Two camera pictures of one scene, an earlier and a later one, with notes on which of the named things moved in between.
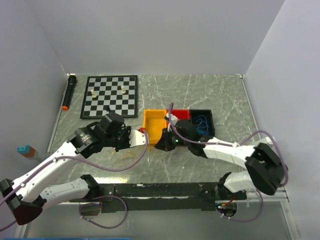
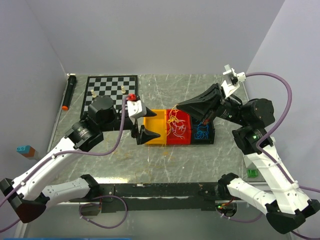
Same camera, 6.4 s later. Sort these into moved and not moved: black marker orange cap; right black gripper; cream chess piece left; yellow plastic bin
Moved: right black gripper
Not moved: black marker orange cap; yellow plastic bin; cream chess piece left
